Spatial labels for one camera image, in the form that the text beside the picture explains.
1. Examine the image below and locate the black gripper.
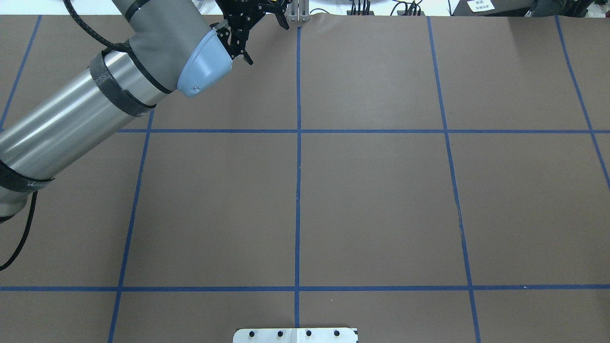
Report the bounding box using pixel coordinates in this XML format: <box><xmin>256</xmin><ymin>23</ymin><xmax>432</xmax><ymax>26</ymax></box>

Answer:
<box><xmin>215</xmin><ymin>0</ymin><xmax>292</xmax><ymax>65</ymax></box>

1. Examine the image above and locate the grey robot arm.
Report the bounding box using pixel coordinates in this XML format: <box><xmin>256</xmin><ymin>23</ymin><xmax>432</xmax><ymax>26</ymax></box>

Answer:
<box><xmin>1</xmin><ymin>0</ymin><xmax>290</xmax><ymax>222</ymax></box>

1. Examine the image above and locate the aluminium frame post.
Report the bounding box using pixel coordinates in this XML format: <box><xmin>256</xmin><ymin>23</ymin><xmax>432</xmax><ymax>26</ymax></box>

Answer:
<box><xmin>285</xmin><ymin>0</ymin><xmax>311</xmax><ymax>22</ymax></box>

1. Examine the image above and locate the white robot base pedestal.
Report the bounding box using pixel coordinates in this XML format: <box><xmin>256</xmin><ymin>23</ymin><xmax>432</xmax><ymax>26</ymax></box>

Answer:
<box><xmin>233</xmin><ymin>327</ymin><xmax>359</xmax><ymax>343</ymax></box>

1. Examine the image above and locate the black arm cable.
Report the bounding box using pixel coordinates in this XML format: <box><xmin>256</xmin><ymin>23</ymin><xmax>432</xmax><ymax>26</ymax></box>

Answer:
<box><xmin>0</xmin><ymin>0</ymin><xmax>132</xmax><ymax>272</ymax></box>

